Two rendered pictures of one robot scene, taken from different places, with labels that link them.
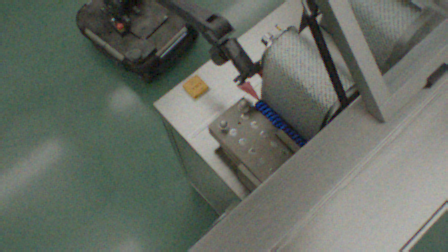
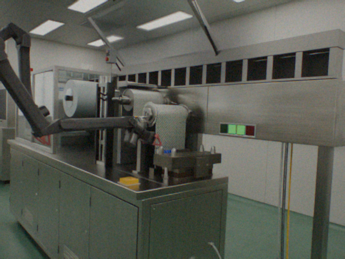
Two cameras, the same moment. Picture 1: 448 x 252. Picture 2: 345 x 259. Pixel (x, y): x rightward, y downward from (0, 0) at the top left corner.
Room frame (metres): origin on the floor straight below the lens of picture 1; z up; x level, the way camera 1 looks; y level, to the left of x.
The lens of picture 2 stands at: (0.68, 1.55, 1.26)
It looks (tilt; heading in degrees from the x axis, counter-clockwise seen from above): 3 degrees down; 266
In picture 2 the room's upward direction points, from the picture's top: 2 degrees clockwise
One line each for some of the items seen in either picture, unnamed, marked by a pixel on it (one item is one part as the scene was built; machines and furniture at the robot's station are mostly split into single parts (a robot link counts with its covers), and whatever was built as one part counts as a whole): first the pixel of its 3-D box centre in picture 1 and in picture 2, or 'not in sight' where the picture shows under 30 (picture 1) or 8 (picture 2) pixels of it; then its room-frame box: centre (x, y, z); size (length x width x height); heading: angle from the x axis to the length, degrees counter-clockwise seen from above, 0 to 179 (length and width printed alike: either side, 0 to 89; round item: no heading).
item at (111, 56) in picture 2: not in sight; (110, 56); (1.01, -0.63, 1.66); 0.07 x 0.07 x 0.10; 36
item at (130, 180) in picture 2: (195, 86); (129, 181); (0.79, 0.09, 0.91); 0.07 x 0.07 x 0.02; 37
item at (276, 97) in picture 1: (288, 109); (170, 137); (0.57, -0.20, 1.11); 0.23 x 0.01 x 0.18; 37
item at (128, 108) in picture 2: not in sight; (144, 101); (0.75, -0.46, 1.34); 0.25 x 0.14 x 0.14; 37
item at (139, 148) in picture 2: not in sight; (139, 147); (0.75, -0.18, 1.05); 0.06 x 0.05 x 0.31; 37
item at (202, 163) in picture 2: (249, 181); (202, 166); (0.39, -0.07, 0.97); 0.10 x 0.03 x 0.11; 37
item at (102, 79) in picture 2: not in sight; (107, 80); (1.05, -0.81, 1.50); 0.14 x 0.14 x 0.06
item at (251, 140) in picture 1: (268, 156); (188, 158); (0.46, -0.13, 1.00); 0.40 x 0.16 x 0.06; 37
